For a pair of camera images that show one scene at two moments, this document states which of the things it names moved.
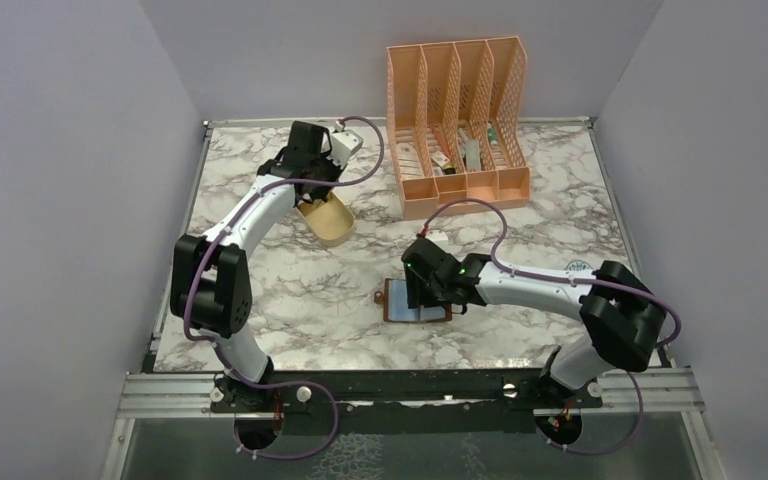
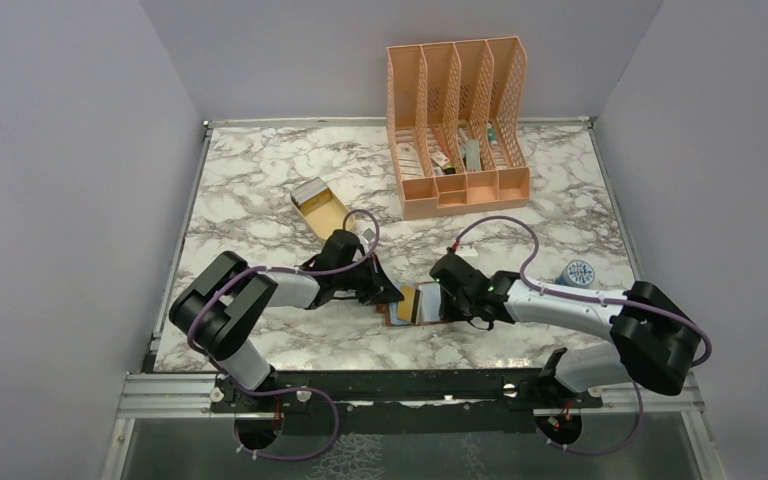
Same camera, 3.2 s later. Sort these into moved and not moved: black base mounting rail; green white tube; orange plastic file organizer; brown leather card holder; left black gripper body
Moved: left black gripper body
Not moved: black base mounting rail; green white tube; orange plastic file organizer; brown leather card holder
